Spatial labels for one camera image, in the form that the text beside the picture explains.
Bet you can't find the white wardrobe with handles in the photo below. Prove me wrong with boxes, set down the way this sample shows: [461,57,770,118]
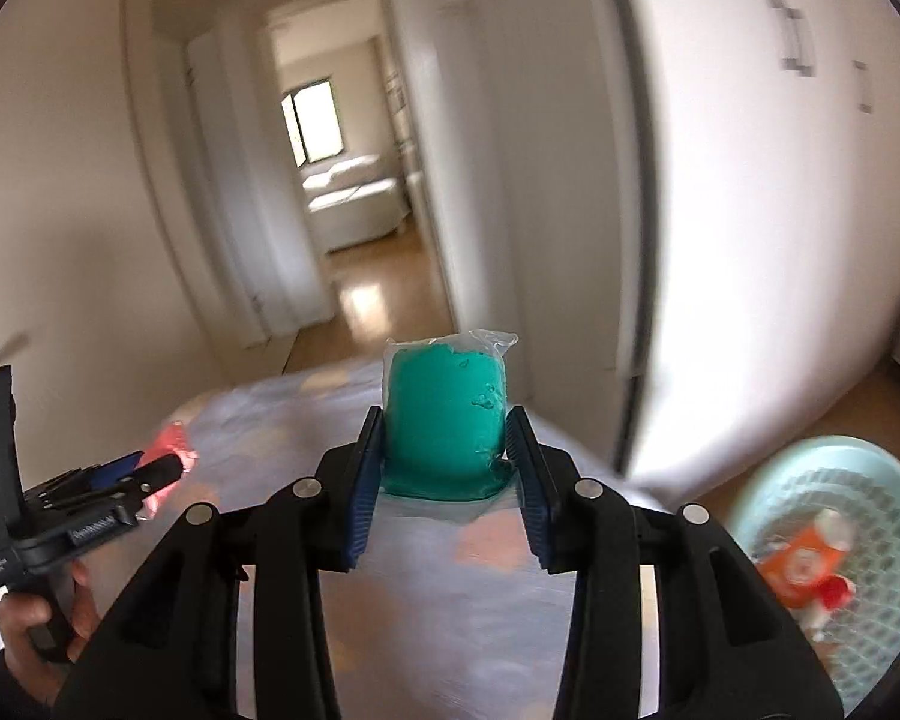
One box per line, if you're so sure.
[629,0,900,497]

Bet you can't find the white bed far room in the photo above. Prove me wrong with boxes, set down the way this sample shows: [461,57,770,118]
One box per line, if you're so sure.
[302,154,411,254]

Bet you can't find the red white paper cup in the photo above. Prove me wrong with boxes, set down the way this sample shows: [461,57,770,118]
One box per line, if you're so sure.
[798,574,857,642]

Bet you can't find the far room window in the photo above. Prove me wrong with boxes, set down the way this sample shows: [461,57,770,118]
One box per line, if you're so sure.
[281,78,344,167]

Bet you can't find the person's left hand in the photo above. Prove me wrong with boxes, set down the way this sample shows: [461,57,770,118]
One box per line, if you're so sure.
[0,561,100,707]

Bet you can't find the green packet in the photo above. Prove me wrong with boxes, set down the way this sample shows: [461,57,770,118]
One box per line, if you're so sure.
[382,328,518,502]

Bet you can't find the mint plastic laundry basket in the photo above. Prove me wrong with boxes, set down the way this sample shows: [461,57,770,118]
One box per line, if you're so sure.
[727,436,900,713]

